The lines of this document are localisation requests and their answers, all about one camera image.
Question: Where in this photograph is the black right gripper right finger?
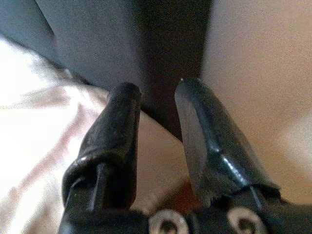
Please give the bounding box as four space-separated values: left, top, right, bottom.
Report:
174 77 283 208

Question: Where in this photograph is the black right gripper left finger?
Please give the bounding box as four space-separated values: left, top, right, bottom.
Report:
62 82 142 213

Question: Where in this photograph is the beige floral duvet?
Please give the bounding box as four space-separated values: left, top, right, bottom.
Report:
0 36 117 234

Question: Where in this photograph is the dark blue upholstered headboard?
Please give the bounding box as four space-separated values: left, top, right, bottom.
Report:
0 0 214 144

